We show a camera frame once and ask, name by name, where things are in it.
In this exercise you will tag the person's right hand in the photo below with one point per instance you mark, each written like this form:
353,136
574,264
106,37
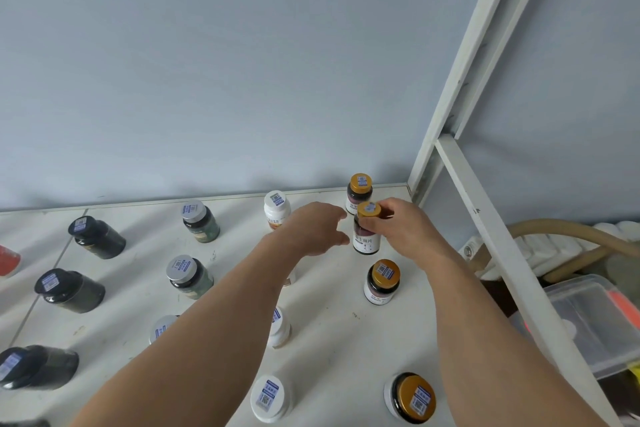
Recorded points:
412,234

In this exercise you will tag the person's left hand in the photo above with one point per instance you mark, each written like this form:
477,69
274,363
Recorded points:
310,231

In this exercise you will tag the white bottle gold cap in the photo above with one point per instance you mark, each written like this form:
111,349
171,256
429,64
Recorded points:
381,286
366,241

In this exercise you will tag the gold cap bottles group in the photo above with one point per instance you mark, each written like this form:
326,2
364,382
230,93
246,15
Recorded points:
415,396
360,186

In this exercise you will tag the black bottle black cap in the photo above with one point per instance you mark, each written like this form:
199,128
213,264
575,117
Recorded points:
37,367
70,290
25,424
97,237

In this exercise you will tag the red bottle red cap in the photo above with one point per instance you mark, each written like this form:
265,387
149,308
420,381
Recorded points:
9,260

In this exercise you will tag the person's right forearm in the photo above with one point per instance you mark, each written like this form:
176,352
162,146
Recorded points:
500,351

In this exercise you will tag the person's left forearm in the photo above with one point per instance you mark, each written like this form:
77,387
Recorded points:
200,351

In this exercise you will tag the white metal shelf rack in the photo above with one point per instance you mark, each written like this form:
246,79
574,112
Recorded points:
340,341

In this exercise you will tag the stack of white rolls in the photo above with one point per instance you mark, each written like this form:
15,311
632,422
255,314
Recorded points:
532,254

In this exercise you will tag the rattan chair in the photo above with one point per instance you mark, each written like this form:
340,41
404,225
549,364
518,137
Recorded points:
550,227

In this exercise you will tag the clear plastic container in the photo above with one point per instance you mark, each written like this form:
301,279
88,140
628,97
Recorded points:
590,321

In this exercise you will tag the grey cushion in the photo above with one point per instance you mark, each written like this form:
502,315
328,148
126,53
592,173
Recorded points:
622,271

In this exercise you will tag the yellow plastic bag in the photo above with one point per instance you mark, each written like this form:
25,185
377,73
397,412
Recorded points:
635,372

